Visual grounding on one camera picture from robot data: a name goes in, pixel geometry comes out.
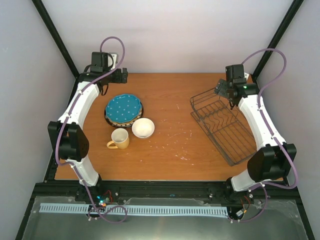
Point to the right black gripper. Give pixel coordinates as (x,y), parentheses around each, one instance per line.
(220,89)

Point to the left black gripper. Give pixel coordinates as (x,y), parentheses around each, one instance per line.
(124,75)

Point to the teal polka dot plate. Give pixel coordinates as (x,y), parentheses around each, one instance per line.
(123,108)

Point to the black wire dish rack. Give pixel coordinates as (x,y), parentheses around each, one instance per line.
(225,127)

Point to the white ceramic bowl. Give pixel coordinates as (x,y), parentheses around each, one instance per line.
(143,128)

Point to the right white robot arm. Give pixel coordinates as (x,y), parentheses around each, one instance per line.
(274,157)

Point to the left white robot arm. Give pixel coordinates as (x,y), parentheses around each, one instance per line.
(68,140)

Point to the yellow plate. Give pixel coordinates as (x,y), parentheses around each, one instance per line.
(127,123)

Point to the black rimmed striped plate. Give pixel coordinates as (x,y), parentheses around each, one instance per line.
(105,116)

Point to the yellow mug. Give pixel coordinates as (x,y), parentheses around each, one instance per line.
(119,139)

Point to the right controller board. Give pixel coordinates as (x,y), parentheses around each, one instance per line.
(245,204)

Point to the controller board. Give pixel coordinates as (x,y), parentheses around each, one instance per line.
(105,199)
(245,204)

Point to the left controller board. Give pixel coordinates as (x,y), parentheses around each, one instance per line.
(105,199)

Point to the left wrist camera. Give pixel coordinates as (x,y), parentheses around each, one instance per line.
(112,60)

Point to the black aluminium frame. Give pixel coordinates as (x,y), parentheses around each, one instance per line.
(143,189)

